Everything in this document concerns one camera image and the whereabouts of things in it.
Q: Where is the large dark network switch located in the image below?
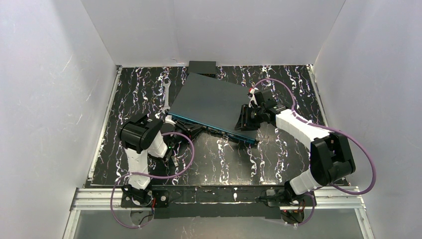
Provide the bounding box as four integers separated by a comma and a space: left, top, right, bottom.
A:
168, 73, 258, 144

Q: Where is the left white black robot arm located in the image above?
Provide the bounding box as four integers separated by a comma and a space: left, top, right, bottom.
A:
118, 115, 203, 190

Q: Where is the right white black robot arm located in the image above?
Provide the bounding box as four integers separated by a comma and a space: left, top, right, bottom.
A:
235, 104, 356, 199

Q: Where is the silver open-end wrench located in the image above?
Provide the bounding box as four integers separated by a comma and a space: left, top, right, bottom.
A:
159, 80, 171, 115

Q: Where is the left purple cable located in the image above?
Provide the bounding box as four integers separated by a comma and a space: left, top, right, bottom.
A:
110, 131, 195, 229

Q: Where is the purple cable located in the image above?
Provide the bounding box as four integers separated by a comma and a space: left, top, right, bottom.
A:
250, 78, 377, 226
110, 131, 195, 229

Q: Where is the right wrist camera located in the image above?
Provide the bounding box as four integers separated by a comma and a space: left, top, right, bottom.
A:
249, 89, 275, 108

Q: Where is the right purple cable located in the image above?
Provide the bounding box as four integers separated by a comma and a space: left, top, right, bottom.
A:
250, 78, 377, 226

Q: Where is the small black switch box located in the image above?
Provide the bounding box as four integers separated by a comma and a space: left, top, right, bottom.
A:
188, 61, 216, 78

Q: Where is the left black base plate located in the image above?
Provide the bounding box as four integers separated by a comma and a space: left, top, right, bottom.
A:
119, 185, 170, 208

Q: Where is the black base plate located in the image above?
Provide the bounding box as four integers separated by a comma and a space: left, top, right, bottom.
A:
255, 186, 317, 208
119, 185, 170, 208

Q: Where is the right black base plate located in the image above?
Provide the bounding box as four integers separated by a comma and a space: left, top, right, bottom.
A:
255, 186, 317, 208

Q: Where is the aluminium front rail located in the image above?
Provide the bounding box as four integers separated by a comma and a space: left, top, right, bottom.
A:
71, 186, 366, 210

